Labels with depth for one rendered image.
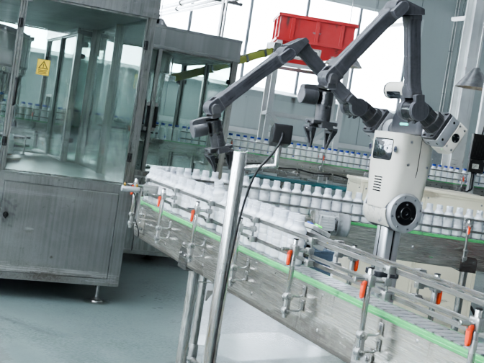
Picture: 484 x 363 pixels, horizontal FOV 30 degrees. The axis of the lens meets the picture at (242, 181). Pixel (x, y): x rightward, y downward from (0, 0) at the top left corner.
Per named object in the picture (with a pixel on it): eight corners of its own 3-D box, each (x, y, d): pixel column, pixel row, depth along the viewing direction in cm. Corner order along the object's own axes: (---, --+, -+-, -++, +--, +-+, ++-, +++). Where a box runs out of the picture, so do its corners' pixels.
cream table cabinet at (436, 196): (444, 320, 819) (466, 192, 813) (467, 336, 757) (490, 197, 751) (325, 304, 810) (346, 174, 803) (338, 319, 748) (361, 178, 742)
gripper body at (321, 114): (337, 128, 323) (341, 107, 323) (312, 124, 320) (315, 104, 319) (329, 127, 329) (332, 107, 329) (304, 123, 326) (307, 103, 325)
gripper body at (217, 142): (204, 153, 361) (201, 134, 360) (227, 148, 364) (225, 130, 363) (209, 153, 355) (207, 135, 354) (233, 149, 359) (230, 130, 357)
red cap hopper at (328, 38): (241, 259, 1015) (279, 11, 1001) (237, 251, 1087) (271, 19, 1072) (321, 271, 1023) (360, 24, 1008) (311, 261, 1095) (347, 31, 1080)
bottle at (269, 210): (271, 251, 322) (278, 206, 321) (272, 253, 316) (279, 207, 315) (255, 249, 322) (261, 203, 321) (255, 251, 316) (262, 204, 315)
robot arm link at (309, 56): (303, 29, 362) (292, 29, 371) (281, 52, 359) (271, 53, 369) (371, 106, 377) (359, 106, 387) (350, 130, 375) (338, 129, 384)
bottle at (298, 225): (289, 265, 293) (297, 215, 292) (279, 261, 298) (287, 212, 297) (305, 266, 296) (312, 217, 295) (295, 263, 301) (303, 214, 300)
